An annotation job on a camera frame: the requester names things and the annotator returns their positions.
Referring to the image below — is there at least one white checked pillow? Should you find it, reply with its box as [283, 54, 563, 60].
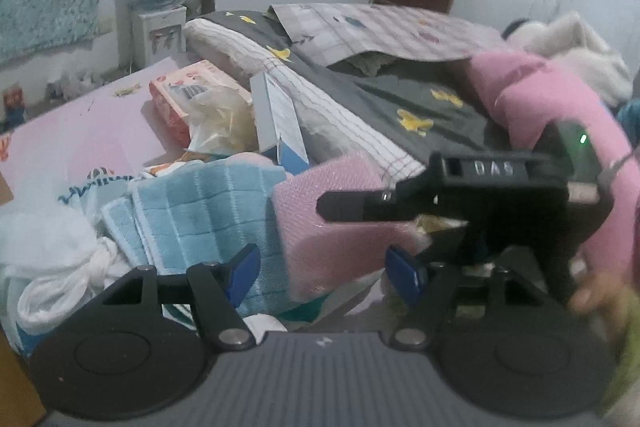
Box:
[184, 18, 425, 184]

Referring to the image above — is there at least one white water dispenser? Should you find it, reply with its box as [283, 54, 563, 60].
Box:
[131, 5, 186, 68]

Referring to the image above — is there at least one white fluffy blanket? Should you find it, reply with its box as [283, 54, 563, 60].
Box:
[502, 12, 634, 108]

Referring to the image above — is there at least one light blue checked towel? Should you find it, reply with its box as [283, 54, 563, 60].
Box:
[102, 160, 294, 317]

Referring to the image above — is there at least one pink sponge cloth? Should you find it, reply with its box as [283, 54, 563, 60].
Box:
[271, 152, 426, 303]

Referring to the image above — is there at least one pink fleece blanket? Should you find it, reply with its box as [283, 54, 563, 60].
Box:
[464, 51, 639, 285]

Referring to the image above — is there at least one person's right hand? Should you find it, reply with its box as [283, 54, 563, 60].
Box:
[568, 272, 639, 352]

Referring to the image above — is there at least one grey star blanket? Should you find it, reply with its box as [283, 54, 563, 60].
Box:
[200, 11, 510, 165]

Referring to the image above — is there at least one white blue carton box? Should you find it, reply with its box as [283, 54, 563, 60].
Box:
[250, 72, 310, 176]

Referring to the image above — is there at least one white plastic bag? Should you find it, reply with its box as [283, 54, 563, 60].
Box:
[1, 204, 130, 336]

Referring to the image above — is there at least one checked pink grey sheet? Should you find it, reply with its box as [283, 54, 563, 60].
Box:
[270, 3, 506, 66]

